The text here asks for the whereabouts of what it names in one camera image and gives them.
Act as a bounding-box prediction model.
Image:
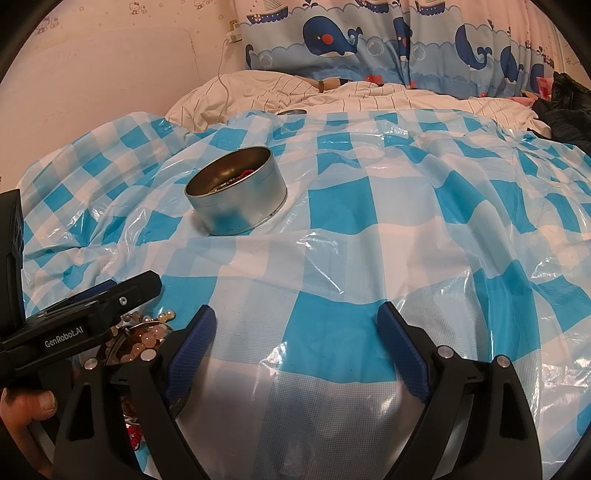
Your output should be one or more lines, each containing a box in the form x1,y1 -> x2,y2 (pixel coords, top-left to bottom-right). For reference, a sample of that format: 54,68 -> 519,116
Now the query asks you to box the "pile of mixed jewelry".
97,310 -> 176,451

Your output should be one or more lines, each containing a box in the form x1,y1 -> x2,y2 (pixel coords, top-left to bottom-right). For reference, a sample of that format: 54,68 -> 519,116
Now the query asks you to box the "person's left hand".
1,389 -> 57,479

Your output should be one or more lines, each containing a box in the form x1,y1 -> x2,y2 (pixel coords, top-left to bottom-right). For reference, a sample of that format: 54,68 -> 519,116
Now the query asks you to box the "round silver metal tin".
184,146 -> 287,236

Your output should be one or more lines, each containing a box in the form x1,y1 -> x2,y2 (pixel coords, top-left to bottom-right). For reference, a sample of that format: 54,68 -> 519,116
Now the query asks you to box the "small silver tin lid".
276,109 -> 308,116

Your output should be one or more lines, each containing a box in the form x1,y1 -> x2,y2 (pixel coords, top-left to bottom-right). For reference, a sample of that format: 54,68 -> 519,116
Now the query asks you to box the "white striped duvet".
165,70 -> 551,138

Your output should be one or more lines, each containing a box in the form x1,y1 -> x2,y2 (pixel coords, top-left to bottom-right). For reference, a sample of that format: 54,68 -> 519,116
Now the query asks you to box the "black clothing pile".
533,72 -> 591,155

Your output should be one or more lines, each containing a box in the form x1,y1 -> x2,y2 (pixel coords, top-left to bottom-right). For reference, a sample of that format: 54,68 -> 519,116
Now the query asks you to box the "blue whale print curtain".
235,0 -> 566,99

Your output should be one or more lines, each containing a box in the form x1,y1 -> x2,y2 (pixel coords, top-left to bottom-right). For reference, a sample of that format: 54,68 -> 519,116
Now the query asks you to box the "white wall socket charger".
226,20 -> 242,44

